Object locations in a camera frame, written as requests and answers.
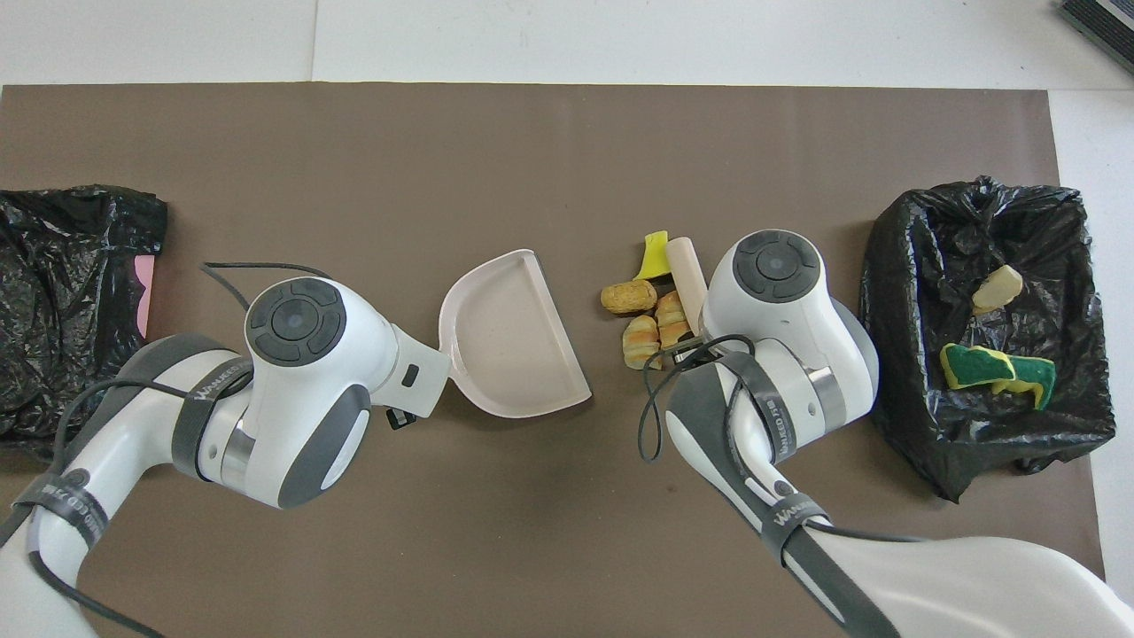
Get pale yellow sponge chunk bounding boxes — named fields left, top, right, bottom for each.
left=620, top=315, right=663, bottom=370

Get brown oval sponge piece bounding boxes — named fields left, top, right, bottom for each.
left=600, top=279, right=659, bottom=316

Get beige hand brush black bristles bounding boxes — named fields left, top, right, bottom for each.
left=666, top=236, right=710, bottom=338

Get yellow sponge wedge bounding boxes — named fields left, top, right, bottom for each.
left=634, top=230, right=670, bottom=281

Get beige plastic dustpan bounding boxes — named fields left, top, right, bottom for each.
left=438, top=249, right=593, bottom=420

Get green yellow curved sponge piece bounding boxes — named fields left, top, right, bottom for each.
left=939, top=343, right=1017, bottom=392

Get beige sponge chunk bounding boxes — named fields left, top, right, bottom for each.
left=972, top=265, right=1024, bottom=316

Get yellow sponge piece green backing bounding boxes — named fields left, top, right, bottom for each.
left=990, top=355, right=1058, bottom=411

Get black bag lined pink bin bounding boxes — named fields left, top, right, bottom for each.
left=0, top=184, right=169, bottom=462

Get brown paper table mat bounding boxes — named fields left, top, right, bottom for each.
left=0, top=82, right=1113, bottom=638

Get dark ribbed device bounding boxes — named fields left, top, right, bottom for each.
left=1059, top=0, right=1134, bottom=76

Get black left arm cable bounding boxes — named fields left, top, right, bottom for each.
left=0, top=261, right=333, bottom=638

